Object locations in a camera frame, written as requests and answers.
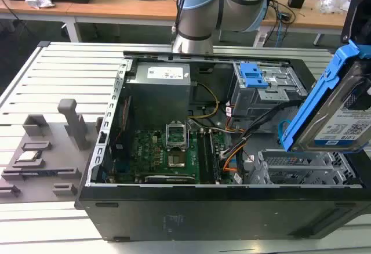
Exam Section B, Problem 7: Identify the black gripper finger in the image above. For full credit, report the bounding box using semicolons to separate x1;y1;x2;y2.
340;0;371;45

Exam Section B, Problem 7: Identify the hard disk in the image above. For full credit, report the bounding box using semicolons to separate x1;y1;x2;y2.
277;39;371;154

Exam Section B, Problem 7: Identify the metal disk bay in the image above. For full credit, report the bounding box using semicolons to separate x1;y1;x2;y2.
248;148;365;190

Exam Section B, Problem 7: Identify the black RAM slot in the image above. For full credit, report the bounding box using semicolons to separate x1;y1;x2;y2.
199;132;214;181

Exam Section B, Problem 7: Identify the clear plastic bag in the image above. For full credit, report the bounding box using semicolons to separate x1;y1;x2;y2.
319;0;352;14

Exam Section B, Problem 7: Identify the blue drive cage latch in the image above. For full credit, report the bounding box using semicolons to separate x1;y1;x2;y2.
239;61;268;90

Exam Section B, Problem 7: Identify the metal drive cage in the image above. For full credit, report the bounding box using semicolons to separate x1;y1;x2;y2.
228;60;308;119

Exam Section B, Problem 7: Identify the grey power supply unit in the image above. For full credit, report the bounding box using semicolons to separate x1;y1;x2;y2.
124;61;192;121

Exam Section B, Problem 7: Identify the metal socket cover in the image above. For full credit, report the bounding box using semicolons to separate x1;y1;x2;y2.
164;119;190;151

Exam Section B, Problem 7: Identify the CPU socket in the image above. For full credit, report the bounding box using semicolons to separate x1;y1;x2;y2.
167;150;187;169

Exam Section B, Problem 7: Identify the wooden desk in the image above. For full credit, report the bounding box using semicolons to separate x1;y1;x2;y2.
0;0;348;46

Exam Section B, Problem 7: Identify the green motherboard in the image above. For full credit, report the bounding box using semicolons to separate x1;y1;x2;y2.
127;128;232;184

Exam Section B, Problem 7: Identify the black open PC case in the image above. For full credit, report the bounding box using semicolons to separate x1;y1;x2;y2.
74;50;371;242

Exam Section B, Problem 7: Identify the crumpled white paper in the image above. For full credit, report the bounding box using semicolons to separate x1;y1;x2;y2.
24;0;56;9

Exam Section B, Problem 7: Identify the grey parts rack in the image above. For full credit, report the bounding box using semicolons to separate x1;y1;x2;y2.
0;98;101;200

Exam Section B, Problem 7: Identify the silver CPU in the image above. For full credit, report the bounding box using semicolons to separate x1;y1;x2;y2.
16;150;41;162

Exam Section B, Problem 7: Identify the RAM stick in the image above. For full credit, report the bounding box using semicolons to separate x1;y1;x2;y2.
2;170;59;178

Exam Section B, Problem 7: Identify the blue hanging cable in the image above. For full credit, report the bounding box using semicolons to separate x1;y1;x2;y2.
274;12;284;48

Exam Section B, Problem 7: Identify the black disk wire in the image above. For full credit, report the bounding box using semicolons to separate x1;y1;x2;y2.
220;100;304;162

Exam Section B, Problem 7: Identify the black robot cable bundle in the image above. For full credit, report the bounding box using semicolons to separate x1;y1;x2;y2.
171;0;194;36

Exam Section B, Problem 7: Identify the yellow black power wire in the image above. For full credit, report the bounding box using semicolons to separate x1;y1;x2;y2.
187;82;220;120

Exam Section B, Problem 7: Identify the orange disk wire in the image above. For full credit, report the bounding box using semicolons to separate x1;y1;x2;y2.
222;143;247;171

